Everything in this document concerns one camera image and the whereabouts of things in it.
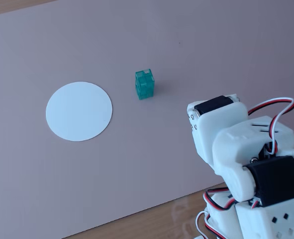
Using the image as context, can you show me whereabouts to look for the teal lego brick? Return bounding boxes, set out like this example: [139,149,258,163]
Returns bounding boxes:
[135,68,155,101]

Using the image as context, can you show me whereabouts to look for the pink rectangular mat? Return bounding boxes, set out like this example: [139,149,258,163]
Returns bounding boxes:
[0,0,294,239]

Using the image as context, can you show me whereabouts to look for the white paper circle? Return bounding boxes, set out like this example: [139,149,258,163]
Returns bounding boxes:
[45,81,113,142]

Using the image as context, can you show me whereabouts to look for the red white black servo cable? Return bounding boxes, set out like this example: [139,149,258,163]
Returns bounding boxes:
[247,97,294,155]
[196,188,259,239]

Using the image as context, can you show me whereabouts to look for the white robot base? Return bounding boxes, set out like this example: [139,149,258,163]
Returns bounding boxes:
[206,191,294,239]

